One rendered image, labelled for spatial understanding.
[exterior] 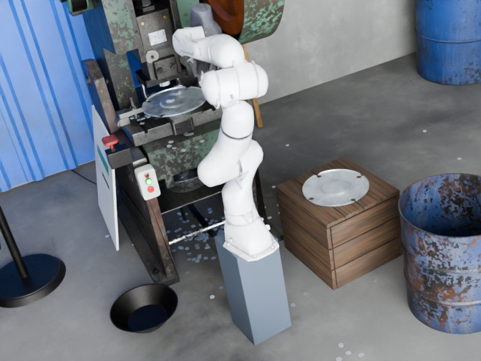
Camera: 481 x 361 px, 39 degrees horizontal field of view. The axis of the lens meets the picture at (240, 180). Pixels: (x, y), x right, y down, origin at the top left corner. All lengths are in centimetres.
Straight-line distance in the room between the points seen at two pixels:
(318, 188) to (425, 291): 67
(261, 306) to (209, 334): 31
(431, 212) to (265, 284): 75
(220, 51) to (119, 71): 104
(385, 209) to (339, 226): 24
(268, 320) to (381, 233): 64
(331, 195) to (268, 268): 51
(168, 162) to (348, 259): 88
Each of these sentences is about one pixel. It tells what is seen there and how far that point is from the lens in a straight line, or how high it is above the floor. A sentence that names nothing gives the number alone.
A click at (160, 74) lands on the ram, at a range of 293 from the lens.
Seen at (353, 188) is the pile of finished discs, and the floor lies 35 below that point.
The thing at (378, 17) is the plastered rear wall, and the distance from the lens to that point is 494.
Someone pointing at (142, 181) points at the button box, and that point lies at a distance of 283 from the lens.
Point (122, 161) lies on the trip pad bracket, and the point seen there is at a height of 66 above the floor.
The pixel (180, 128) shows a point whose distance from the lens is 298.
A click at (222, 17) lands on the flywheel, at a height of 103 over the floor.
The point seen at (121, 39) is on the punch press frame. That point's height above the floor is 112.
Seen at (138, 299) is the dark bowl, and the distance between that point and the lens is 311.
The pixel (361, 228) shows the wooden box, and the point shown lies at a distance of 289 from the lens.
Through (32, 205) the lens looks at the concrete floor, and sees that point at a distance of 414.
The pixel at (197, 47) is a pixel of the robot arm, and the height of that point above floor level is 118.
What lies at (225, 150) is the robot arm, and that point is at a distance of 228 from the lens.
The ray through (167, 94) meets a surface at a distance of 307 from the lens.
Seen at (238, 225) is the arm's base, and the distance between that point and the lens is 248.
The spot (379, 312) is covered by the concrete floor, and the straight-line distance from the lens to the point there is 287.
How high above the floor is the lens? 196
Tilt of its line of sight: 31 degrees down
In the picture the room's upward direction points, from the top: 11 degrees counter-clockwise
